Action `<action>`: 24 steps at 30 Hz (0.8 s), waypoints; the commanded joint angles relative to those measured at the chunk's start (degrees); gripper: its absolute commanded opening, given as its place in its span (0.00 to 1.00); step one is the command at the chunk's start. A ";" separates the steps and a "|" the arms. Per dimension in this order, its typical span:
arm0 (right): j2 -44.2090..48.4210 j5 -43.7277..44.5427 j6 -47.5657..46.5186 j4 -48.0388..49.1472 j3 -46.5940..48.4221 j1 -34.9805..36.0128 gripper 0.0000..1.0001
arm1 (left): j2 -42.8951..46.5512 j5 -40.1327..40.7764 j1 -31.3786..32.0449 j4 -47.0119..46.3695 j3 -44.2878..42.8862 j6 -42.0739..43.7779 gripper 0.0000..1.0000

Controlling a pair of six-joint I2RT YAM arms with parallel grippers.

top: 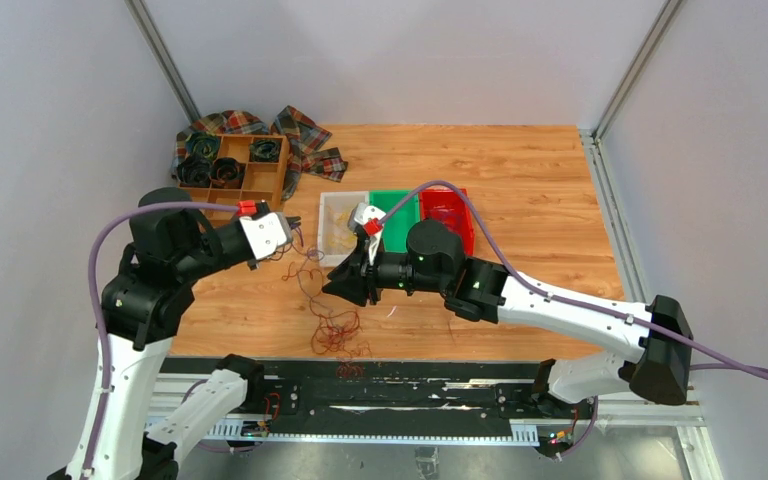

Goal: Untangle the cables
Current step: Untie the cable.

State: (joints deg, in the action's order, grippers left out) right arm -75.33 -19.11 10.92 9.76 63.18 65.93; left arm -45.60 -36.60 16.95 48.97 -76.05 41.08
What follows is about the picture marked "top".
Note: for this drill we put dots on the green plastic bin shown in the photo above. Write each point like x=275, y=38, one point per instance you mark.
x=396, y=229

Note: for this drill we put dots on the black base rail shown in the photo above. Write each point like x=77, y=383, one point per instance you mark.
x=401, y=401

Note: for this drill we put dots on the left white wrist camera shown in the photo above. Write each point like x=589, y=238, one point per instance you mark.
x=267, y=234

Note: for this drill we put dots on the plaid cloth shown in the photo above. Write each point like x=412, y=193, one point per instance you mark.
x=307, y=140

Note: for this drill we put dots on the wooden compartment tray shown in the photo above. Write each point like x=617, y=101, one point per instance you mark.
x=262, y=181

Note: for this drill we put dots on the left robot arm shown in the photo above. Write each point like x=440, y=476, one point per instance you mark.
x=138, y=314

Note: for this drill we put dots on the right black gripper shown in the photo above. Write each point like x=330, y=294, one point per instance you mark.
x=354, y=281

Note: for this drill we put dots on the white plastic bin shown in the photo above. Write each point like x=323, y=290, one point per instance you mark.
x=335, y=240

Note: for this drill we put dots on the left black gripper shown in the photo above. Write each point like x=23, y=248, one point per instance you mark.
x=292, y=219

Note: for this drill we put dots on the rolled dark tie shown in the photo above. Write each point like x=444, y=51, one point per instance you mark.
x=202, y=144
x=194, y=171
x=265, y=150
x=227, y=173

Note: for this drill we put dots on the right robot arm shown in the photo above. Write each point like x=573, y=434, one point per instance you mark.
x=644, y=346

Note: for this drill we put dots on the red plastic bin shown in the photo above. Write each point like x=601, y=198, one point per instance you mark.
x=447, y=207

